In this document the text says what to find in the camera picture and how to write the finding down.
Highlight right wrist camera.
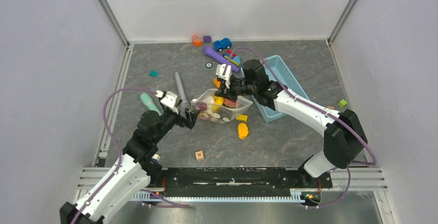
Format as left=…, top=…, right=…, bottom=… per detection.
left=215, top=64, right=232, bottom=88

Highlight orange lego brick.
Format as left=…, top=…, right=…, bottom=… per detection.
left=213, top=78, right=221, bottom=88

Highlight wooden cube with cross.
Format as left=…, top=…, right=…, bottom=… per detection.
left=195, top=151, right=205, bottom=161

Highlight orange shape block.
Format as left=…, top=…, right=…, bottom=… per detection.
left=191, top=35, right=203, bottom=47

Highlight yellow banana bunch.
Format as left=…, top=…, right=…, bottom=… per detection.
left=212, top=96, right=224, bottom=112

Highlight multicolour block stack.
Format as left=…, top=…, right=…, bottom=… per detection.
left=223, top=50, right=241, bottom=67

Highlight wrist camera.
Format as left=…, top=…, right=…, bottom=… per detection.
left=154, top=90, right=181, bottom=114
left=215, top=64, right=232, bottom=88

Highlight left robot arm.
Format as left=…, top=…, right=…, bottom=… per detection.
left=59, top=97, right=200, bottom=223

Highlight yellow oval block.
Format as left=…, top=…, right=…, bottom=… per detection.
left=238, top=123, right=249, bottom=139

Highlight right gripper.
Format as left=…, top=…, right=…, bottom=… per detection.
left=214, top=74, right=257, bottom=103

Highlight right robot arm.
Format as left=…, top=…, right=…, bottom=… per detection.
left=215, top=59, right=367, bottom=187

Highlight white block with blue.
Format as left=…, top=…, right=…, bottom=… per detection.
left=151, top=154, right=161, bottom=163

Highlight green small cube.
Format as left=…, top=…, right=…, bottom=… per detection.
left=338, top=99, right=348, bottom=108

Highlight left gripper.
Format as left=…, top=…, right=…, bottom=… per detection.
left=153, top=106, right=200, bottom=143

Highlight purple toy microphone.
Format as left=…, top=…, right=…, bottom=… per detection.
left=202, top=46, right=240, bottom=73

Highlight teal small block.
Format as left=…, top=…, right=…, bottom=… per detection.
left=148, top=70, right=158, bottom=77

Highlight yellow small block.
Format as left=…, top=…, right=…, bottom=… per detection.
left=236, top=114, right=248, bottom=122

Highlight light blue plastic basket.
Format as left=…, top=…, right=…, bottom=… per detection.
left=242, top=55, right=317, bottom=124

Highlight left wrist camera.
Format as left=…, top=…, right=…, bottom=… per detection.
left=154, top=90, right=181, bottom=114

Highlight clear dotted zip bag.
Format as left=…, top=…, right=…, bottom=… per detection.
left=191, top=89, right=253, bottom=124

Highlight teal toy microphone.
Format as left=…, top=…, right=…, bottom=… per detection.
left=140, top=93, right=162, bottom=116

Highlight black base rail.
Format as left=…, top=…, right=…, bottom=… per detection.
left=147, top=167, right=333, bottom=198

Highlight blue toy car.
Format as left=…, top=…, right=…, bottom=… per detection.
left=213, top=38, right=232, bottom=52

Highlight red sweet potato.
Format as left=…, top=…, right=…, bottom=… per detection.
left=195, top=102, right=208, bottom=111

